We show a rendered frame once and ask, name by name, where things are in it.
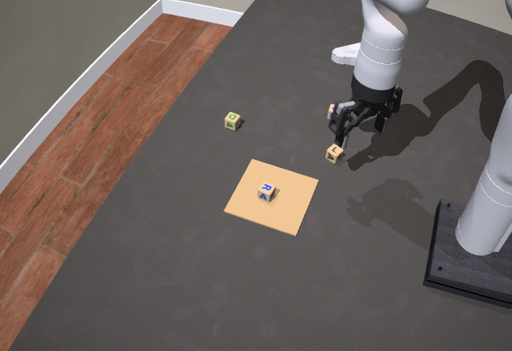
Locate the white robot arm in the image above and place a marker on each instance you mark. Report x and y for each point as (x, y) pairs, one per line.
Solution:
(486, 222)

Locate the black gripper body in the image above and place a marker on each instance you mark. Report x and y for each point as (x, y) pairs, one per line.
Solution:
(363, 96)

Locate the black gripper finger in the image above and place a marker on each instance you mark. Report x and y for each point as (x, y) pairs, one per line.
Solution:
(341, 113)
(392, 105)

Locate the beige mat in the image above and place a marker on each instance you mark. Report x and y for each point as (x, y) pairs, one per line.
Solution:
(288, 206)

